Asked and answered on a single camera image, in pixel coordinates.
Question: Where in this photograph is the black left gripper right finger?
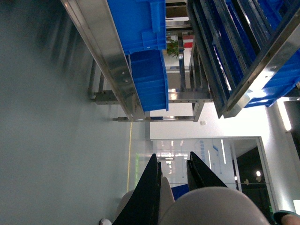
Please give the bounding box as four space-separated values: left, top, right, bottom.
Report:
187 151 227 190

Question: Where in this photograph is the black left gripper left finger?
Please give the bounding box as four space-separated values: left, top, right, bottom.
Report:
113 154 162 225

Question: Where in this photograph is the blue plastic part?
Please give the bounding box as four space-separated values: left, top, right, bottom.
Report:
171 184 189 201

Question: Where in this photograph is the beige plastic dustpan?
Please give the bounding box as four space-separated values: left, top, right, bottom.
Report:
114 175 272 225

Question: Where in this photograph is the metal shelf rack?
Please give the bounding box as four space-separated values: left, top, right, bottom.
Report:
63 0 300 121

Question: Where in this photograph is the green potted plant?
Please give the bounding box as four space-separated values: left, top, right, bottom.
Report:
166 37 184 58

